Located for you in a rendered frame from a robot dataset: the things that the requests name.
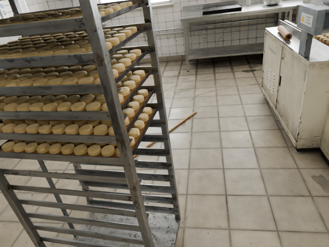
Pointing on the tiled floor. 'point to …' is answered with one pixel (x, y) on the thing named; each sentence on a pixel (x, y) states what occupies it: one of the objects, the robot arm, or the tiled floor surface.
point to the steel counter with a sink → (191, 16)
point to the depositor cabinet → (296, 89)
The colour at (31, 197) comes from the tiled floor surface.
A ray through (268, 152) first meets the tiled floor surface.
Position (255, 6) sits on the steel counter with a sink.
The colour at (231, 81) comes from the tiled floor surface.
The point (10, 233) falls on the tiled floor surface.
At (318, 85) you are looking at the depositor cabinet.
